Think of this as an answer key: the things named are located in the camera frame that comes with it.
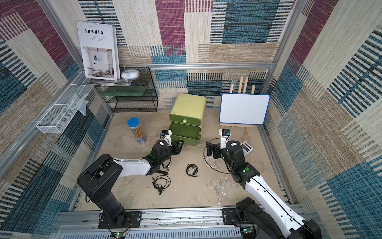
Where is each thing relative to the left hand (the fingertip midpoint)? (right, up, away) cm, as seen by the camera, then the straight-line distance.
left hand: (182, 141), depth 89 cm
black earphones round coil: (+5, -17, +1) cm, 18 cm away
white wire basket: (-58, +13, -18) cm, 62 cm away
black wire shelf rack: (-30, +26, +30) cm, 50 cm away
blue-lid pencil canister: (-28, +11, -1) cm, 30 cm away
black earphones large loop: (-12, -23, -3) cm, 26 cm away
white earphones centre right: (+17, -13, +3) cm, 21 cm away
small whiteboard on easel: (+37, +19, +8) cm, 43 cm away
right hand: (+17, +2, -11) cm, 21 cm away
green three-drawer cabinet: (+2, +13, 0) cm, 13 cm away
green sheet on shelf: (-39, +32, +10) cm, 51 cm away
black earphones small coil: (-12, -18, -2) cm, 22 cm away
